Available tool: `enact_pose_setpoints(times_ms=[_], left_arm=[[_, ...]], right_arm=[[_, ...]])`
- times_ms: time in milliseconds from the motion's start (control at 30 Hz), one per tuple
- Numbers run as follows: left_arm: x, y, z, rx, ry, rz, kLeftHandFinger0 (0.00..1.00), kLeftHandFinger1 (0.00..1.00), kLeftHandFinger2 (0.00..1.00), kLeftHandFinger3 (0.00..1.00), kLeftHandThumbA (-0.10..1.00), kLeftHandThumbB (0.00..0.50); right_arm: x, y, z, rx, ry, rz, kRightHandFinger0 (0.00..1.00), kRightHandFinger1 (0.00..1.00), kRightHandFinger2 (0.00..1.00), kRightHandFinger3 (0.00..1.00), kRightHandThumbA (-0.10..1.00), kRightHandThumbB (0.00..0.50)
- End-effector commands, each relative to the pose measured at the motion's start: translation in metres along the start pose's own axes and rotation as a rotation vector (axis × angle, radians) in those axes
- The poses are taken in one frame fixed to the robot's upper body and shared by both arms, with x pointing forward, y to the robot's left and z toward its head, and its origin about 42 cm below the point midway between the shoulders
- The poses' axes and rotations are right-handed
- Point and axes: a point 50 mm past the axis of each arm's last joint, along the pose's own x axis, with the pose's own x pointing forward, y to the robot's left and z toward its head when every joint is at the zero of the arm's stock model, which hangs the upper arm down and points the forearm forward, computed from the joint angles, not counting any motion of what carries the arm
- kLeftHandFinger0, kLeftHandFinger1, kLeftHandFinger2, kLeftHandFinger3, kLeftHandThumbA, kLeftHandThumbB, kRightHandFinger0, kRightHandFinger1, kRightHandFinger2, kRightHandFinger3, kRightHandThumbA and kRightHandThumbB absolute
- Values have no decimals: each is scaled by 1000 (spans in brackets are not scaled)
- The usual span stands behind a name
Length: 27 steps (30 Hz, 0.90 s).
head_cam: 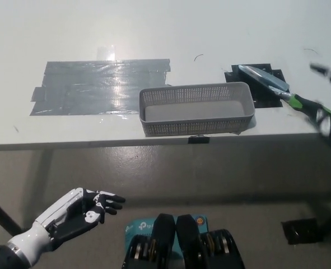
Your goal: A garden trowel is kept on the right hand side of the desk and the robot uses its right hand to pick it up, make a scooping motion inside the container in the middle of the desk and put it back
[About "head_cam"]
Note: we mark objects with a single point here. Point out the black tape patch on desk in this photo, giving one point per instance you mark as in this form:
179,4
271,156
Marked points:
263,98

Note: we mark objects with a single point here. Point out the grey duct tape patch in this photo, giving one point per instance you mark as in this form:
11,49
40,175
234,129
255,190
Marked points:
86,88

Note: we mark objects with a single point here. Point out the black robot body blocks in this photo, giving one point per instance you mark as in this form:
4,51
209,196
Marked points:
184,241

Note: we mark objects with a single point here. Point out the small black tape piece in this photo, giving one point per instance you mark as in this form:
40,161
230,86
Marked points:
199,139

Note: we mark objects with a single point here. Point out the teal tp-link box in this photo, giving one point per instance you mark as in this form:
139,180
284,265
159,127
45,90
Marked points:
141,227

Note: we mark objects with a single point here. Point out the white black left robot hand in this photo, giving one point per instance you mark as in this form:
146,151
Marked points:
50,221

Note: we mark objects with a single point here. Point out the grey perforated plastic basket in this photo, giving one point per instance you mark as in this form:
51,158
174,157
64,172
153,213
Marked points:
182,127

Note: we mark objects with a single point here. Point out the black floor tape patch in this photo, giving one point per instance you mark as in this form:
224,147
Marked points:
297,231

